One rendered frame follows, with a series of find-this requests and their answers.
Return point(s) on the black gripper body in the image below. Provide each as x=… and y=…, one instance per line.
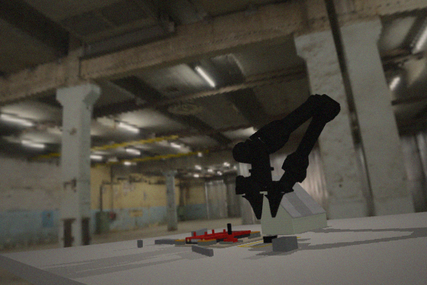
x=262, y=176

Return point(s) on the black tyre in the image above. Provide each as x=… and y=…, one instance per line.
x=268, y=238

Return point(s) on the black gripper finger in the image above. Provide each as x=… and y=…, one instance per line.
x=274, y=201
x=256, y=202

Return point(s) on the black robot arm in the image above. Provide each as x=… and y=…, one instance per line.
x=275, y=134

